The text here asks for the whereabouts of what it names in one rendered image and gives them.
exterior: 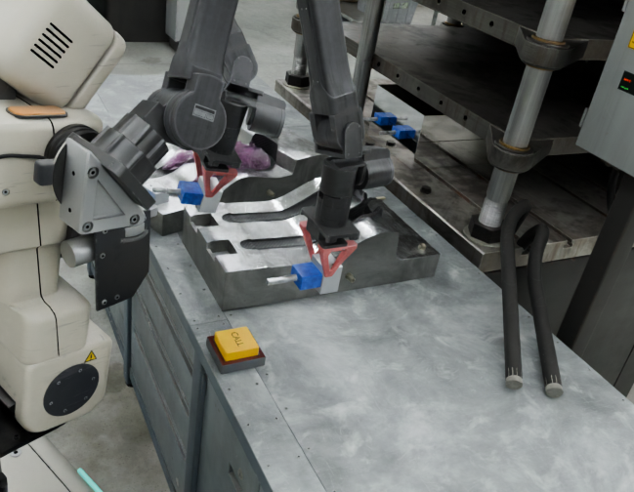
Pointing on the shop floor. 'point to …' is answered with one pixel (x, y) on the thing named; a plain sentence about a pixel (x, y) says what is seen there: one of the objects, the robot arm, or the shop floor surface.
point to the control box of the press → (629, 143)
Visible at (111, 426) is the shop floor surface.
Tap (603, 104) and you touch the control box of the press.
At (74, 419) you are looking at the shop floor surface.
